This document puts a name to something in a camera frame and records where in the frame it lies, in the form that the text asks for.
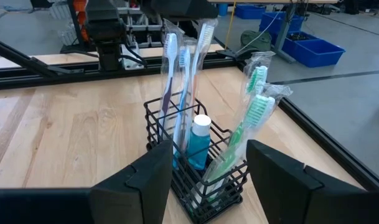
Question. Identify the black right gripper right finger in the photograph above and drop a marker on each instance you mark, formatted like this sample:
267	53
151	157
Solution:
288	193

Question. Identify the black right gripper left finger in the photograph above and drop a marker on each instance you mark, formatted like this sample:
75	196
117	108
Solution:
139	193

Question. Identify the teal mouthwash bottle white cap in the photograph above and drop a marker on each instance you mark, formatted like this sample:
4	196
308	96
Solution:
199	143

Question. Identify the green white toothbrush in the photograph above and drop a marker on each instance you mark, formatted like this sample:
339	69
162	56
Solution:
257	113
257	79

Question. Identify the blue white toothbrush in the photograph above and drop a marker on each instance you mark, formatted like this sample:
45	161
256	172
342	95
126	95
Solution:
184	62

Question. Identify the purple white toothbrush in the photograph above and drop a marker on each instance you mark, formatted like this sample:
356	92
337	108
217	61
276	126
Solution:
170	49

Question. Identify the orange white toothbrush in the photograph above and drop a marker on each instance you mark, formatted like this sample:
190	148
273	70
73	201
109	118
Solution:
205	35

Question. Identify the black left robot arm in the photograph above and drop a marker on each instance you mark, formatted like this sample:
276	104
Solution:
105	28

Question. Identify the blue plastic bin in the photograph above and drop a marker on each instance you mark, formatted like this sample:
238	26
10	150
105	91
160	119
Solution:
270	21
316	53
249	12

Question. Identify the green bag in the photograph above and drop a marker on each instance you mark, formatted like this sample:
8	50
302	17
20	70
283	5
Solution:
256	40

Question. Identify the grey desk leg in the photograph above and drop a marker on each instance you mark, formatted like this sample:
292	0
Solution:
284	31

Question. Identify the black metal table frame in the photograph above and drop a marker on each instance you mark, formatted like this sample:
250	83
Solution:
183	63

